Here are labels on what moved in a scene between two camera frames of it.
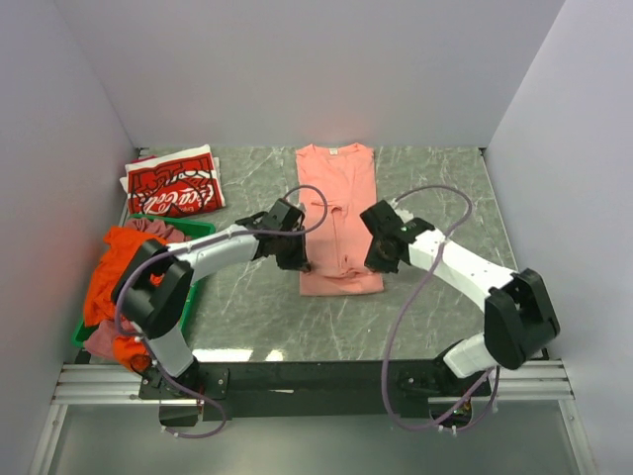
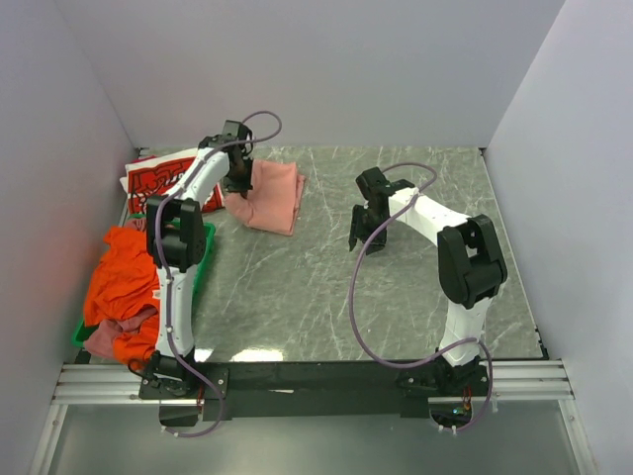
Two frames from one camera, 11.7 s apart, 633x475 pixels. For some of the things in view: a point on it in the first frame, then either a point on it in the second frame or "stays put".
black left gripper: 300,260 -> 245,185
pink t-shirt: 335,251 -> 273,204
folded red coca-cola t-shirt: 176,184 stays put
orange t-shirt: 99,306 stays put
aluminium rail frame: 120,385 stays put
